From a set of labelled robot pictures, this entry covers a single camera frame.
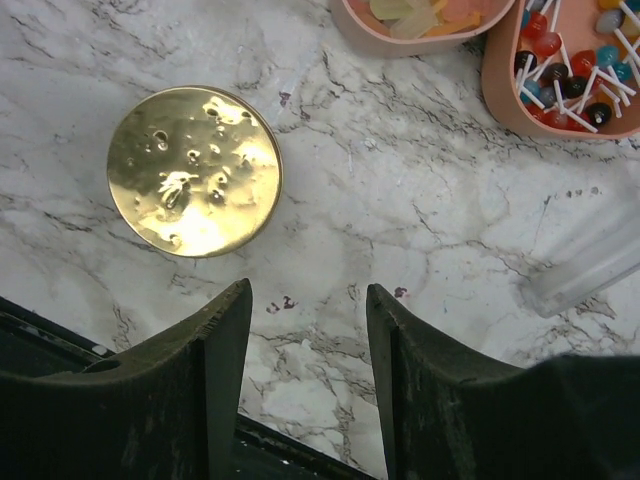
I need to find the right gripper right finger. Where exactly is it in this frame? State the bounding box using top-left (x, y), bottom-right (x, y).
top-left (366, 284), bottom-right (639, 479)

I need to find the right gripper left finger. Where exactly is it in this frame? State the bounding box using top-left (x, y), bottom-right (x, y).
top-left (0, 278), bottom-right (254, 480)

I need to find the clear plastic scoop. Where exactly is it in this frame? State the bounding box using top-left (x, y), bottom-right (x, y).
top-left (519, 160), bottom-right (639, 318)

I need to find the pink tray of gummy candies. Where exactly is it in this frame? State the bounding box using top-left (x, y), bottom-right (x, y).
top-left (330, 1), bottom-right (514, 58)

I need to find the pink tray of lollipops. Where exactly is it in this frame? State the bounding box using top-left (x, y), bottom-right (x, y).
top-left (481, 0), bottom-right (639, 140)

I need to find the gold jar lid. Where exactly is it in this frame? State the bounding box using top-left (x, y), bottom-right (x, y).
top-left (107, 86), bottom-right (283, 258)

